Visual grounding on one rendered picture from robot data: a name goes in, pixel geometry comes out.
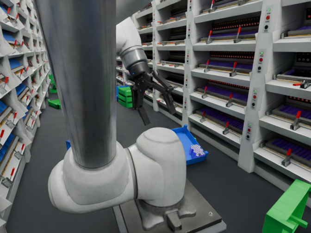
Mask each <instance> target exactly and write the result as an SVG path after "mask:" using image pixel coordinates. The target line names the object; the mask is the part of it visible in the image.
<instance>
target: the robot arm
mask: <svg viewBox="0 0 311 233"><path fill-rule="evenodd" d="M152 1H153V0H33V3H34V7H35V10H36V14H37V18H38V22H39V26H40V30H41V34H42V37H43V41H44V46H45V50H46V54H47V57H48V61H49V65H50V69H51V73H52V77H53V81H54V83H55V85H56V90H57V94H58V97H59V101H60V105H61V109H62V113H63V117H64V121H65V125H66V129H67V133H68V137H69V141H70V145H71V147H70V148H69V150H68V151H67V152H66V154H65V157H64V159H63V160H61V161H60V162H59V163H58V164H57V165H56V166H55V167H54V168H53V169H52V171H51V174H50V176H49V180H48V191H49V196H50V200H51V203H52V204H53V206H54V207H56V208H58V209H59V210H60V211H63V212H67V213H73V214H84V213H89V212H94V211H98V210H102V209H106V208H110V207H114V206H117V205H120V204H123V203H125V202H128V201H131V200H135V202H136V205H137V208H138V210H139V213H140V216H141V218H142V221H143V230H144V231H146V232H149V231H151V230H153V229H154V228H156V227H158V226H161V225H164V224H169V226H170V227H171V228H172V230H173V231H174V232H176V233H177V232H180V231H181V230H182V225H181V222H180V219H182V218H185V217H194V216H195V215H196V208H195V207H194V206H193V205H192V204H191V203H190V202H189V201H188V200H187V198H186V197H185V195H184V190H185V184H186V171H187V166H186V155H185V151H184V147H183V145H182V143H181V141H180V140H179V138H178V136H177V135H176V133H175V132H174V131H172V130H170V129H167V128H151V129H148V130H147V131H145V132H143V133H142V134H141V135H140V136H139V137H138V138H137V141H136V143H135V144H133V145H131V146H129V147H128V148H123V147H122V146H121V144H120V143H119V142H118V141H116V56H120V57H121V60H122V62H123V64H124V67H125V69H126V70H128V71H129V73H130V75H131V78H132V79H133V80H134V81H135V84H134V85H131V86H130V89H131V96H132V108H133V110H138V112H139V115H140V117H141V118H142V120H143V123H144V125H145V126H146V125H148V124H151V122H150V120H149V117H148V115H147V112H146V110H145V108H144V107H143V97H144V93H145V91H146V90H148V89H149V88H151V87H152V88H154V89H156V90H157V91H159V92H161V93H163V94H164V96H163V98H164V100H165V103H166V105H167V107H168V110H169V112H170V114H171V115H172V114H174V113H176V112H177V111H176V109H175V106H174V104H173V102H174V100H173V98H172V96H171V92H172V90H174V88H173V87H172V86H171V85H170V84H169V83H168V82H167V81H166V80H165V79H164V78H163V77H162V76H161V75H160V74H159V72H158V71H157V70H152V71H151V73H150V69H149V66H148V64H147V61H148V59H147V57H146V54H145V52H144V49H143V48H142V44H141V38H140V36H139V33H138V31H137V29H136V27H135V25H134V23H133V21H132V20H131V18H130V16H131V15H133V14H135V13H136V12H138V11H139V10H141V9H142V8H144V7H145V6H147V5H148V4H149V3H150V2H152ZM153 77H154V78H155V79H156V80H157V81H158V82H159V83H160V84H161V85H162V86H163V87H162V86H161V85H159V84H157V83H156V82H155V81H153Z"/></svg>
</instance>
